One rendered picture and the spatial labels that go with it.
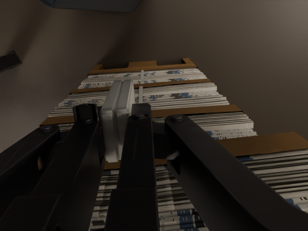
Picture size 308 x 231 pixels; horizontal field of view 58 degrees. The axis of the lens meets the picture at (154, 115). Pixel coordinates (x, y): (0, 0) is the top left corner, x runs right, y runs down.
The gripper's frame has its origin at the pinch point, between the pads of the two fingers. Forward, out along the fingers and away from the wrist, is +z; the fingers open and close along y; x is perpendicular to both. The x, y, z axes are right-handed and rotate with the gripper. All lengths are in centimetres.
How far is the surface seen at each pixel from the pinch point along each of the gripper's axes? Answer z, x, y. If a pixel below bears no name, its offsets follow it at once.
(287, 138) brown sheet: 10.9, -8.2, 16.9
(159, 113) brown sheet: 33.1, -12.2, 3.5
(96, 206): 1.9, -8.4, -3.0
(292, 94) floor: 96, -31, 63
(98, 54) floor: 96, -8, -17
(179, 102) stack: 38.5, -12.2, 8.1
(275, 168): 4.9, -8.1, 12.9
